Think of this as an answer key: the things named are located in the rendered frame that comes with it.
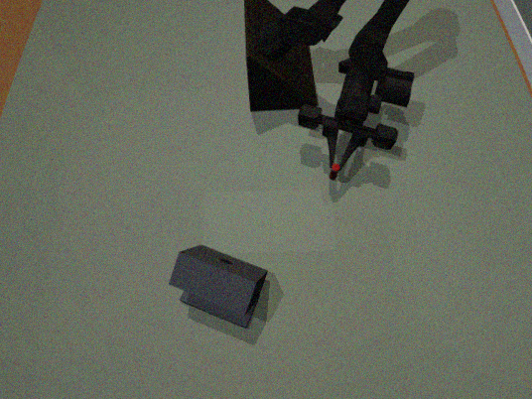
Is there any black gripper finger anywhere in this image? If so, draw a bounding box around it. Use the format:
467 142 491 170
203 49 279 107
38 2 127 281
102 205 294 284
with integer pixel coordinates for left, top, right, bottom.
338 132 368 171
323 125 338 168

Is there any dark grey flat panel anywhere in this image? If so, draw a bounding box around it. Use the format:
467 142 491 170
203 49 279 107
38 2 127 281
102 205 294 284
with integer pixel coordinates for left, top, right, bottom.
169 244 268 329

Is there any dark red peg with white band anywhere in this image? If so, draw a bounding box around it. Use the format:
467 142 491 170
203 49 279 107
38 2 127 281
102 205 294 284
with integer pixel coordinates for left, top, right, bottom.
330 164 339 180

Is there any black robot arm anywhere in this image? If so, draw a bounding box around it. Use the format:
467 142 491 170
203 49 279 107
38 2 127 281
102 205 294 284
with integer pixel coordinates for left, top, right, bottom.
252 0 415 121

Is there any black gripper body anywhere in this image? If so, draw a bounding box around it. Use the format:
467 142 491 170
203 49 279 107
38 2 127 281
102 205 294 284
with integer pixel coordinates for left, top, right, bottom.
298 87 398 150

